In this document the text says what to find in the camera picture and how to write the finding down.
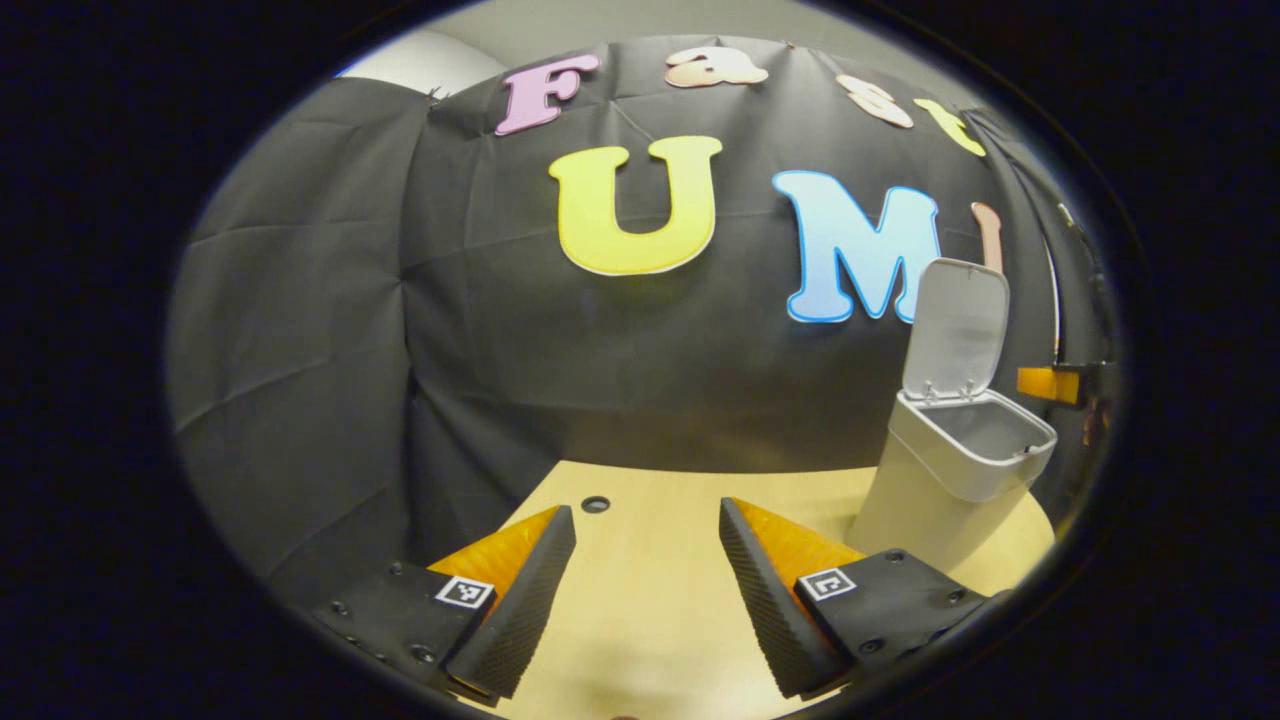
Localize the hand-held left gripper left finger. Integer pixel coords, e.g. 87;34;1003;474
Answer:
308;505;578;703

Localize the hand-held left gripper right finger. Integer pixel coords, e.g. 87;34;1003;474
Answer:
718;497;1007;700

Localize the white desktop garbage bin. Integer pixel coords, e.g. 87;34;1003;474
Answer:
848;258;1059;573

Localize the wooden desktop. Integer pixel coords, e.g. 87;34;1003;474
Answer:
455;460;1057;720

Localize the black backdrop cloth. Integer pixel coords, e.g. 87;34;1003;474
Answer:
165;35;1116;611

